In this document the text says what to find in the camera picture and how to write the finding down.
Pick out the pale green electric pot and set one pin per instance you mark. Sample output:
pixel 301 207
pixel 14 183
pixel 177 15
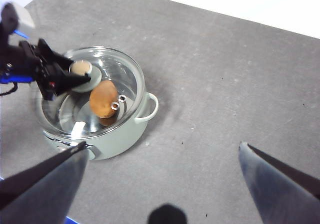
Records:
pixel 120 141

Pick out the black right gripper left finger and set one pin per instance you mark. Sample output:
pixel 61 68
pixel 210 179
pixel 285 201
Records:
pixel 37 194

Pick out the brown potato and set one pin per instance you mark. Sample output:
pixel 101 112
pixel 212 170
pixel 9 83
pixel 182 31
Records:
pixel 102 96

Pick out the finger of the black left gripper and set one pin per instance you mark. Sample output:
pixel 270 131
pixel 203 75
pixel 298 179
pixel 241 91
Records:
pixel 67 84
pixel 53 55

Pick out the pale grey camera box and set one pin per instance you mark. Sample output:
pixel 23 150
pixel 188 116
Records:
pixel 25 19

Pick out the glass lid with green knob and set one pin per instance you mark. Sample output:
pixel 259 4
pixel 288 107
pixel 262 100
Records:
pixel 93 80

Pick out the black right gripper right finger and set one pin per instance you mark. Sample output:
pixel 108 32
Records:
pixel 282 191

